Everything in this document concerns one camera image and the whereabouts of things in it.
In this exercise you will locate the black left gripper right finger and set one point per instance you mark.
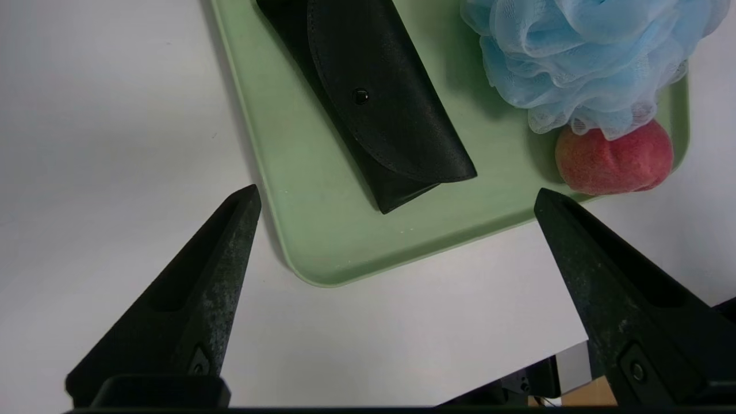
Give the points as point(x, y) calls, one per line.
point(632, 310)

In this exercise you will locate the light blue bath loofah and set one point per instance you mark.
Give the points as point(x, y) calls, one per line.
point(581, 57)

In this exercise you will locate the black robot base chassis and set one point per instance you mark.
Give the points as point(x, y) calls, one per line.
point(517, 388)

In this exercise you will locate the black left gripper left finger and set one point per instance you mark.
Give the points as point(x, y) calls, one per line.
point(195, 305)

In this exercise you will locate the pink peach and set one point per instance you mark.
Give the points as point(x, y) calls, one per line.
point(615, 164)

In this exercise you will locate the black leather glasses case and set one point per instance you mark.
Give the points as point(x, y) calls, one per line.
point(379, 98)

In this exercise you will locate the green plastic tray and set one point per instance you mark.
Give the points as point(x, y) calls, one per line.
point(345, 230)

